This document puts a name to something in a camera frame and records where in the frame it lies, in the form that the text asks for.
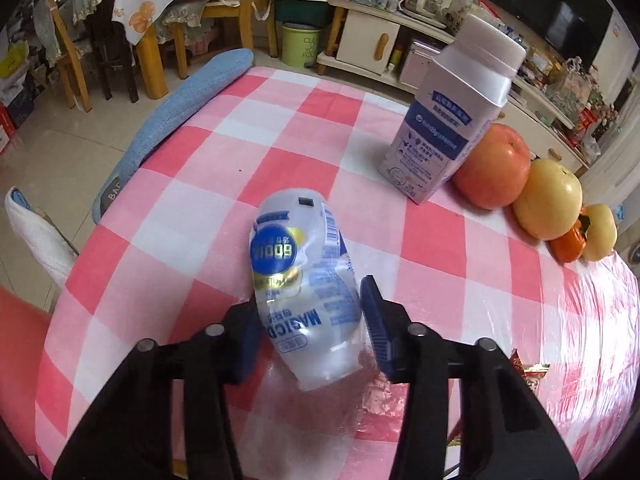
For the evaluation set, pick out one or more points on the orange print table cloth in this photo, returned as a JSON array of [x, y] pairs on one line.
[[150, 5]]

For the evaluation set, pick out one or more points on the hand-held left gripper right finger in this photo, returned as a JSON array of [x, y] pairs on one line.
[[377, 332]]

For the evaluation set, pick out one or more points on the blue cushion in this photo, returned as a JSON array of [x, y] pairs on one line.
[[175, 110]]

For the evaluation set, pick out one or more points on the cream television cabinet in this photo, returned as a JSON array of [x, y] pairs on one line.
[[365, 42]]

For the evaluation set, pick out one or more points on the red candy wrapper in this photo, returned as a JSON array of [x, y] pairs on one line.
[[531, 372]]

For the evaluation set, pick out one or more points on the white milk bottle blue label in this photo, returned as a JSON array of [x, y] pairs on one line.
[[440, 125]]

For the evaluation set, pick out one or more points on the wooden chair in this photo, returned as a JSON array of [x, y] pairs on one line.
[[225, 5]]

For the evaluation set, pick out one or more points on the pink seat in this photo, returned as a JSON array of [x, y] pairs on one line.
[[20, 360]]

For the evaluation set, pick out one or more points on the yellow apple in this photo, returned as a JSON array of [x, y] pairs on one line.
[[547, 200]]

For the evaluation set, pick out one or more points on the red translucent plastic bag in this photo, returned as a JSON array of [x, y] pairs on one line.
[[385, 415]]

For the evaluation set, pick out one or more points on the crushed clear plastic bottle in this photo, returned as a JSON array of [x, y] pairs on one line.
[[305, 280]]

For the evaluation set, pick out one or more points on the orange persimmon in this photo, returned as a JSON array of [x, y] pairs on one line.
[[567, 245]]

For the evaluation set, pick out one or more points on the red apple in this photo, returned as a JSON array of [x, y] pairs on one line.
[[492, 170]]

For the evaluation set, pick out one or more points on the small yellow pear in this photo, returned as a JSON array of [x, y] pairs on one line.
[[600, 232]]

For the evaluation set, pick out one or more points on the green waste bin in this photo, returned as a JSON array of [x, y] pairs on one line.
[[301, 45]]

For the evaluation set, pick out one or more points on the white cloth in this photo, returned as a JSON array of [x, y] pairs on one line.
[[40, 235]]

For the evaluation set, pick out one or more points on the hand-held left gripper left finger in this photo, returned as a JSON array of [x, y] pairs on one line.
[[247, 345]]

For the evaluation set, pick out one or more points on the pink white checkered tablecloth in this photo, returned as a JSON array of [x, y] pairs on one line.
[[250, 150]]

